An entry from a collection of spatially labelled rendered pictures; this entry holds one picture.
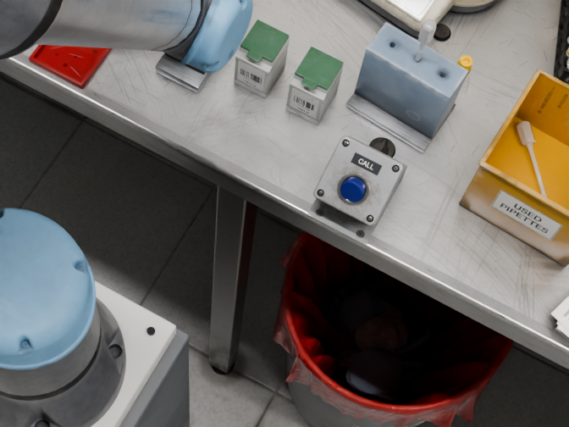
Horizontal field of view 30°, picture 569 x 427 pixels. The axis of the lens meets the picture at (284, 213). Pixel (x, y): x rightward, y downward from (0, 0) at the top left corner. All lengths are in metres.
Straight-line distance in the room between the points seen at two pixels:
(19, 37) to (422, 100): 0.64
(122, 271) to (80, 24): 1.42
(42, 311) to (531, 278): 0.54
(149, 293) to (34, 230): 1.18
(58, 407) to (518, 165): 0.55
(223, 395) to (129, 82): 0.89
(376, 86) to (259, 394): 0.93
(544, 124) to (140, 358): 0.50
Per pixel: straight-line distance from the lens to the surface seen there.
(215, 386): 1.95
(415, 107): 1.13
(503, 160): 1.18
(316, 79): 1.11
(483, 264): 1.13
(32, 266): 0.83
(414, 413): 1.53
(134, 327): 1.04
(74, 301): 0.82
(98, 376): 0.97
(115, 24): 0.68
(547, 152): 1.20
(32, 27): 0.55
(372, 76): 1.13
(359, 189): 1.05
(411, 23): 1.22
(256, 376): 1.96
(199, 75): 1.17
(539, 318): 1.13
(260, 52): 1.13
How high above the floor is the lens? 1.89
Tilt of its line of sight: 66 degrees down
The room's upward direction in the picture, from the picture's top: 11 degrees clockwise
